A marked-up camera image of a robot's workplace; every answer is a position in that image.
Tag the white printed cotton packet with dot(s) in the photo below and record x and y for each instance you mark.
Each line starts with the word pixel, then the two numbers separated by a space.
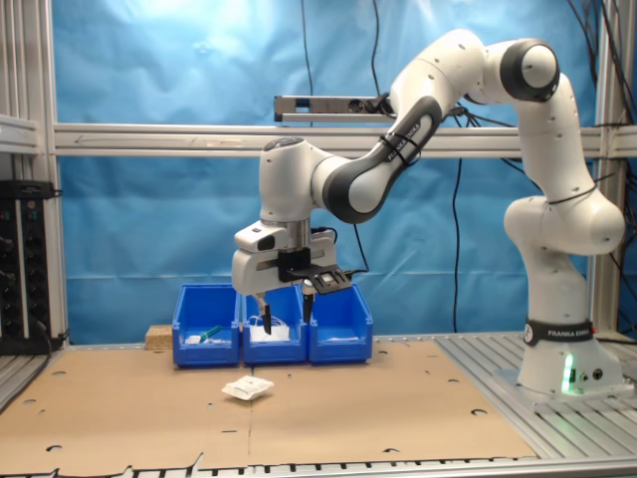
pixel 247 388
pixel 338 339

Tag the aluminium side rail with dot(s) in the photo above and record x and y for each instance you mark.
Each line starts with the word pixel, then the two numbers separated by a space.
pixel 20 134

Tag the stack of white face masks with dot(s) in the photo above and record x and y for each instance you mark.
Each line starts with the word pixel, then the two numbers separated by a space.
pixel 278 336

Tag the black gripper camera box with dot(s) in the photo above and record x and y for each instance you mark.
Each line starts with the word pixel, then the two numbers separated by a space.
pixel 326 280

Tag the black electronics rack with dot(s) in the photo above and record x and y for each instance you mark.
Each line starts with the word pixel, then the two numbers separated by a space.
pixel 25 274

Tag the blue plastic storage bin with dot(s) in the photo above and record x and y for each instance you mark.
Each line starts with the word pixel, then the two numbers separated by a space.
pixel 274 352
pixel 206 354
pixel 341 351

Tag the chipboard wood block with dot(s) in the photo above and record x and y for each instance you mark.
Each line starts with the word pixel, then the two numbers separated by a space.
pixel 159 338

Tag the horizontal aluminium beam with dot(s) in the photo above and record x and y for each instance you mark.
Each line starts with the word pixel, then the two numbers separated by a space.
pixel 149 141

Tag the long white printed packet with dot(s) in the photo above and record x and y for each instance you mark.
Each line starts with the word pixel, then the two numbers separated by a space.
pixel 192 340

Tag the loose green syringe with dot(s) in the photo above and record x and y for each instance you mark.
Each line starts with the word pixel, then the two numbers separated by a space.
pixel 213 330

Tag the brown cardboard sheet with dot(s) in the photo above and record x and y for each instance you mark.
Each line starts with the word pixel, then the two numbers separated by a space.
pixel 373 413
pixel 124 408

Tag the aluminium frame post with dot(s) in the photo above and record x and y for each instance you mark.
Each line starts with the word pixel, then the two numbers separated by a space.
pixel 42 74
pixel 12 50
pixel 604 299

